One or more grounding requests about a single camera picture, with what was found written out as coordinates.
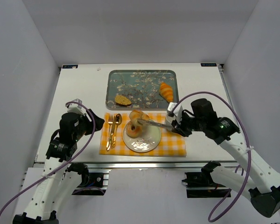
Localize knotted bread roll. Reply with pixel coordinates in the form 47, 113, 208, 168
129, 110, 150, 127

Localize sugared bagel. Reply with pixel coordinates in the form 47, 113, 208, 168
126, 121, 142, 138

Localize metal serving tongs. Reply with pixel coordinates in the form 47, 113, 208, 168
137, 119, 174, 131

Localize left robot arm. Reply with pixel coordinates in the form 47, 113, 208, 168
13, 111, 105, 224

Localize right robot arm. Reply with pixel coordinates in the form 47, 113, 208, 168
128, 98, 280, 218

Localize bread slice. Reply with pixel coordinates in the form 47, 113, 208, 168
114, 95, 132, 106

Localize gold fork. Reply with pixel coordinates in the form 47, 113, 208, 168
106, 114, 113, 151

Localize gold knife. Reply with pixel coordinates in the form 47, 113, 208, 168
109, 114, 119, 148

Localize light blue mug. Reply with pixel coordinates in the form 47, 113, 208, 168
164, 114, 174, 127

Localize gold spoon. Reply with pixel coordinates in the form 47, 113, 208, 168
112, 113, 122, 148

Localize yellow checkered cloth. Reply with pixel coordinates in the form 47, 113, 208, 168
99, 113, 187, 157

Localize cream and green plate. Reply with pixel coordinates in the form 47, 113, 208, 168
123, 125, 161, 153

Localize striped croissant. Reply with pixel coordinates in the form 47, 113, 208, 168
159, 82, 174, 103

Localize blue floral serving tray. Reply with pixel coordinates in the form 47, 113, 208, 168
105, 70, 179, 111

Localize left blue table label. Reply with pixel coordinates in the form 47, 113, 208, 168
62, 64, 78, 69

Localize blue table label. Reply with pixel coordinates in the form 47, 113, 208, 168
62, 64, 78, 69
200, 63, 217, 67

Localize right blue table label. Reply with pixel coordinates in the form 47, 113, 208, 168
200, 63, 217, 67

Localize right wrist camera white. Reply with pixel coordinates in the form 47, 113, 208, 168
167, 102, 183, 123

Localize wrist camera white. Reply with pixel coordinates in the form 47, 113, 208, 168
65, 98, 86, 116
167, 102, 183, 123

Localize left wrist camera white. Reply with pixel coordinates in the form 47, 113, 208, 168
65, 98, 86, 116

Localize aluminium table rail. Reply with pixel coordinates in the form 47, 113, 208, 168
34, 160, 257, 171

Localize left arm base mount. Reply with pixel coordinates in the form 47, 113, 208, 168
62, 163, 109, 196

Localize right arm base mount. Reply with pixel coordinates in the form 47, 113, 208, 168
182, 172, 231, 198

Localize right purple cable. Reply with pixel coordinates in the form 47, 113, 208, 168
171, 91, 252, 223

